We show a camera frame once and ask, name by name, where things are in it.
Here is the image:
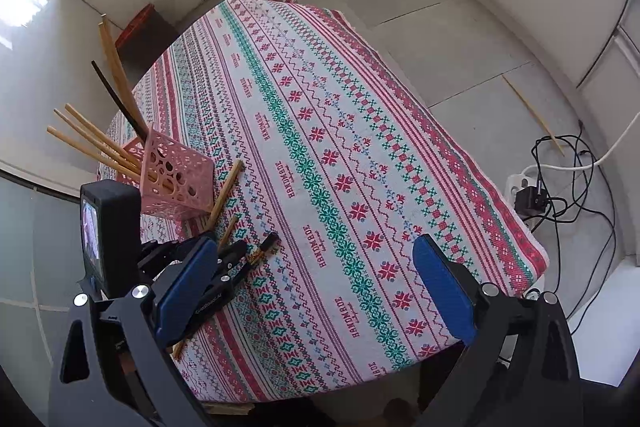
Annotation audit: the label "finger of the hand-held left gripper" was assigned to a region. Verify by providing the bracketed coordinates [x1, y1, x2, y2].
[139, 234, 213, 275]
[215, 240, 249, 289]

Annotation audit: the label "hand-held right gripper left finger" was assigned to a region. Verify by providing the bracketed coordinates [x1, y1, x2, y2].
[47, 236, 219, 427]

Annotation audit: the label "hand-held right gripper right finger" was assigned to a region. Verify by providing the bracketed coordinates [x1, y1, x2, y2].
[411, 234, 583, 427]

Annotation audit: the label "dark patterned chopstick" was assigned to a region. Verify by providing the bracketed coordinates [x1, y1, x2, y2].
[248, 232, 280, 264]

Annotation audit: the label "pink plastic lattice basket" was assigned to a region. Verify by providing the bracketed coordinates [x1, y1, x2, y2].
[115, 128, 216, 221]

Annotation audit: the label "bundle of bamboo chopsticks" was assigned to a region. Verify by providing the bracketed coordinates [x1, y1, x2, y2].
[46, 14, 151, 184]

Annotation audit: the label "black chopstick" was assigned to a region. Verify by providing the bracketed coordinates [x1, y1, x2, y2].
[91, 60, 150, 143]

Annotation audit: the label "black power adapter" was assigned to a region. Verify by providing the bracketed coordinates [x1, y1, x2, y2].
[514, 184, 549, 216]

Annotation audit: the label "patterned red green tablecloth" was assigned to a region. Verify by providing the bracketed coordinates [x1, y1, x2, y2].
[97, 0, 550, 404]

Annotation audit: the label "red rimmed trash bin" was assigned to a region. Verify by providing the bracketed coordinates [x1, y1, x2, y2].
[114, 4, 181, 74]

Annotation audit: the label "black cables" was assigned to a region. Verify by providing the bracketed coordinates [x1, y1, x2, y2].
[529, 121, 619, 339]

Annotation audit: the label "white power cable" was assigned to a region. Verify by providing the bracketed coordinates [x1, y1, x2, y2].
[522, 110, 640, 174]

